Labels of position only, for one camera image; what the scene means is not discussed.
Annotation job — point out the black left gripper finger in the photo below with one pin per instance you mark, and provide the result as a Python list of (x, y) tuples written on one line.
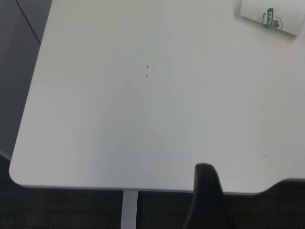
[(207, 198)]

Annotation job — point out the white paper coffee cup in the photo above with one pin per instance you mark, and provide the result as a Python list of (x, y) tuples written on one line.
[(257, 9)]

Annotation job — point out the white metal table leg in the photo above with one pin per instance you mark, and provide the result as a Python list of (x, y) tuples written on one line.
[(129, 210)]

